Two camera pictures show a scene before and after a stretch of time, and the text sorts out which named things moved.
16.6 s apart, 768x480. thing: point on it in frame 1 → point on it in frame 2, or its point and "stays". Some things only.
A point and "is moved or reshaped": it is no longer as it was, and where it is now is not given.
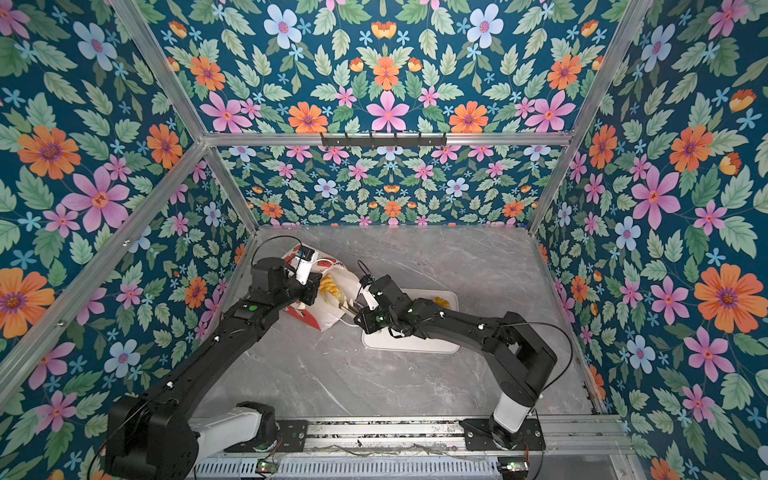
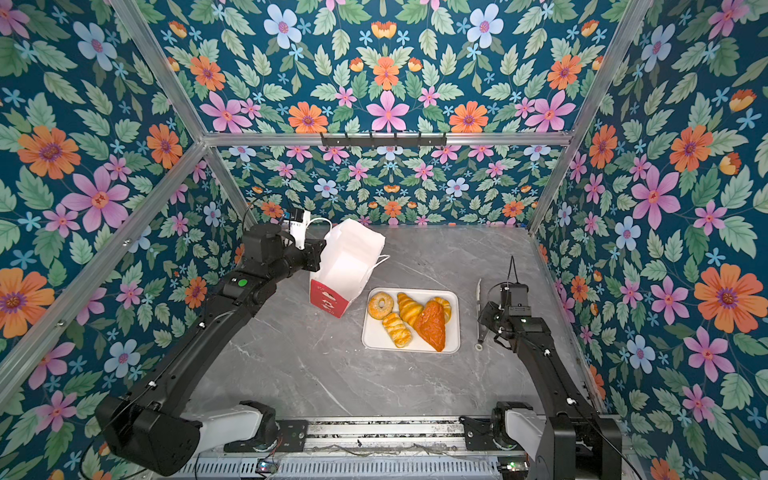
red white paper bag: [323, 313] is moved or reshaped
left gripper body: [291, 290] → [292, 258]
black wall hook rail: [384, 141] stays
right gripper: [365, 315] → [487, 314]
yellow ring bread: [441, 301] is moved or reshaped
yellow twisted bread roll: [329, 287] is moved or reshaped
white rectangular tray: [384, 340] stays
